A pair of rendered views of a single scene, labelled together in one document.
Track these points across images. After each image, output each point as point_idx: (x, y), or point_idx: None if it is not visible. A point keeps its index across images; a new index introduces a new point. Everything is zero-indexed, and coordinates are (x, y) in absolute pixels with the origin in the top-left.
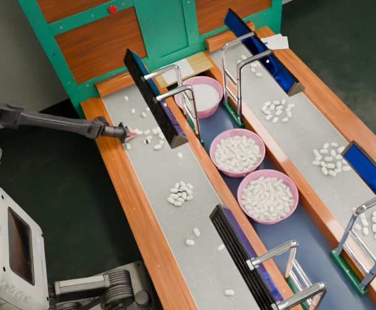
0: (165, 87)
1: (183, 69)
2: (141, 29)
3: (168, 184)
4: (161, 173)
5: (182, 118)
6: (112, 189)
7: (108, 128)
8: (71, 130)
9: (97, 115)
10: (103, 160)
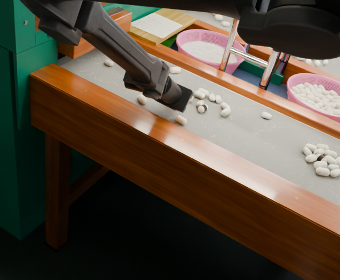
0: (159, 43)
1: (164, 23)
2: None
3: (291, 155)
4: (266, 144)
5: (223, 73)
6: (44, 265)
7: (171, 79)
8: (145, 69)
9: (85, 87)
10: None
